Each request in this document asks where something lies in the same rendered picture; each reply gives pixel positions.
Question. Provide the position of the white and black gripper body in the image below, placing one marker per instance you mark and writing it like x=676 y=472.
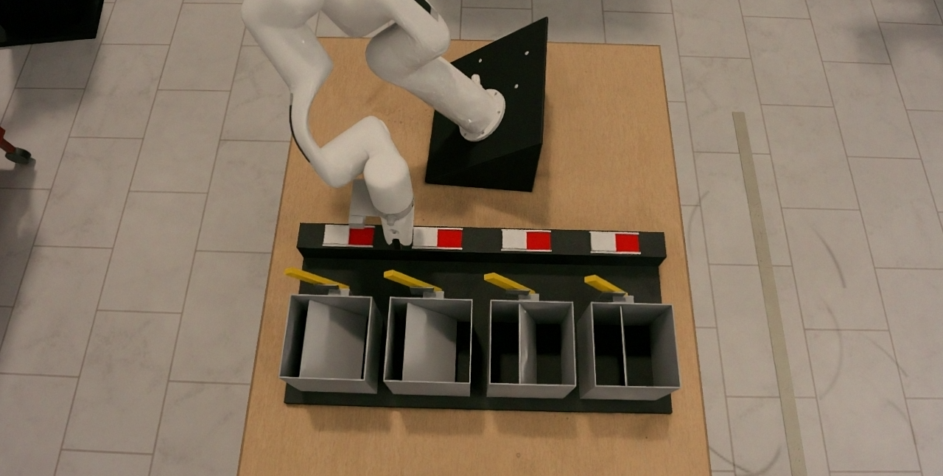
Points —
x=402 y=230

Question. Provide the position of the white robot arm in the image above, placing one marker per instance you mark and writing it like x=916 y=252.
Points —
x=416 y=40

